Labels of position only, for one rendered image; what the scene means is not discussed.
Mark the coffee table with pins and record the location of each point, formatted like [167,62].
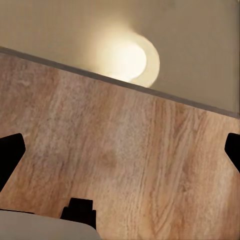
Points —
[187,51]

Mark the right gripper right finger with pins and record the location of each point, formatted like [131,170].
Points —
[232,148]

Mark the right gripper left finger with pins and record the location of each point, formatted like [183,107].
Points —
[12,149]

